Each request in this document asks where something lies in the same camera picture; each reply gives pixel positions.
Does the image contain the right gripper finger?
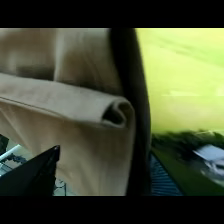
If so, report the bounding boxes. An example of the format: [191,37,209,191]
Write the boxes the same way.
[0,144,61,197]

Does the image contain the brown T-shirt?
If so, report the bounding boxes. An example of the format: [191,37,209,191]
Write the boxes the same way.
[0,28,153,197]

